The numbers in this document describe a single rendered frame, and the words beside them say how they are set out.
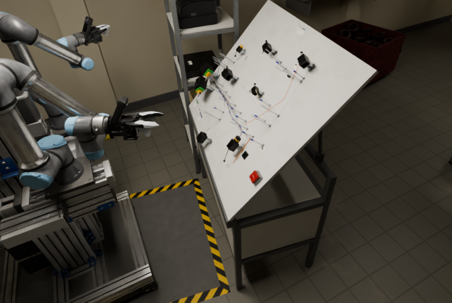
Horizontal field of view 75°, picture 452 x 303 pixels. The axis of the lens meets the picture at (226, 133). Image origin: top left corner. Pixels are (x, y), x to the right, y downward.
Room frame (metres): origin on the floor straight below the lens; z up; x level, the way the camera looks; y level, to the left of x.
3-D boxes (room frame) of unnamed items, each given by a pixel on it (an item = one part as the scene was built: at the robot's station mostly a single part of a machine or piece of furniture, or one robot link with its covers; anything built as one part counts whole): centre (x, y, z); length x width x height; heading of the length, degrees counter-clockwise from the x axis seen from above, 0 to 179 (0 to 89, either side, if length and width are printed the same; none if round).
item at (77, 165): (1.06, 0.81, 1.21); 0.15 x 0.15 x 0.10
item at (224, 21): (2.46, 0.16, 0.92); 0.61 x 0.50 x 1.85; 14
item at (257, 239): (1.59, -0.17, 0.60); 1.17 x 0.58 x 0.40; 14
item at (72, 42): (1.80, 0.95, 1.56); 0.11 x 0.08 x 0.09; 140
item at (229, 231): (1.25, 0.05, 0.60); 0.55 x 0.03 x 0.39; 14
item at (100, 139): (0.94, 0.55, 1.46); 0.11 x 0.08 x 0.11; 178
